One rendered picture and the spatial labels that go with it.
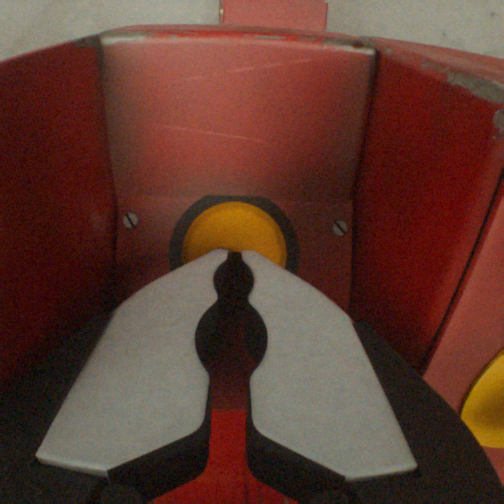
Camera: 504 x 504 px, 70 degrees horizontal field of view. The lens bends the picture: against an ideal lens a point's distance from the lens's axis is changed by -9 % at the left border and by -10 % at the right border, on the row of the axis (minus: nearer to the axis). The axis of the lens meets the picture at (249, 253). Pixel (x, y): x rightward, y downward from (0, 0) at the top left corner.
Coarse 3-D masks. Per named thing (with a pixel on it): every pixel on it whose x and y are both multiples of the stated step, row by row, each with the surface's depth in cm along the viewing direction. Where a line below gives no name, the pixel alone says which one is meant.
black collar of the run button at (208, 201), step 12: (192, 204) 14; (204, 204) 14; (216, 204) 14; (252, 204) 15; (264, 204) 15; (192, 216) 14; (276, 216) 15; (180, 228) 14; (288, 228) 15; (180, 240) 14; (288, 240) 15; (180, 252) 14; (288, 252) 15; (180, 264) 14; (288, 264) 15; (228, 312) 14; (240, 312) 14
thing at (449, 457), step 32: (384, 352) 8; (384, 384) 7; (416, 384) 7; (416, 416) 7; (448, 416) 7; (416, 448) 6; (448, 448) 6; (480, 448) 6; (384, 480) 6; (416, 480) 6; (448, 480) 6; (480, 480) 5
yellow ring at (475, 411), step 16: (496, 368) 9; (480, 384) 9; (496, 384) 9; (464, 400) 10; (480, 400) 9; (496, 400) 10; (464, 416) 10; (480, 416) 10; (496, 416) 10; (480, 432) 11; (496, 432) 11
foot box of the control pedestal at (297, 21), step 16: (224, 0) 59; (240, 0) 59; (256, 0) 59; (272, 0) 59; (288, 0) 59; (304, 0) 68; (320, 0) 68; (224, 16) 60; (240, 16) 60; (256, 16) 60; (272, 16) 60; (288, 16) 60; (304, 16) 60; (320, 16) 60
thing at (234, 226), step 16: (224, 208) 14; (240, 208) 14; (256, 208) 14; (192, 224) 14; (208, 224) 14; (224, 224) 14; (240, 224) 14; (256, 224) 14; (272, 224) 14; (192, 240) 14; (208, 240) 14; (224, 240) 14; (240, 240) 14; (256, 240) 14; (272, 240) 14; (192, 256) 14; (272, 256) 14; (224, 304) 14; (240, 304) 14
